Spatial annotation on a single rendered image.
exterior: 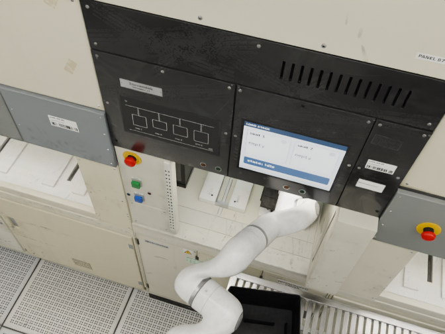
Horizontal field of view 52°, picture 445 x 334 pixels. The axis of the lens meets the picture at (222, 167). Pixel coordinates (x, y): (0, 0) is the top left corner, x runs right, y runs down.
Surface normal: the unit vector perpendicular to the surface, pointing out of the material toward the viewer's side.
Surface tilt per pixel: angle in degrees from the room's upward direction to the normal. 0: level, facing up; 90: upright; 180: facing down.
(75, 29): 90
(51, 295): 0
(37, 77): 90
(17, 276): 0
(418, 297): 0
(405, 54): 92
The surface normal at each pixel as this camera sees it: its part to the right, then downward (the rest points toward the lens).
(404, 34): -0.29, 0.79
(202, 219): 0.04, -0.59
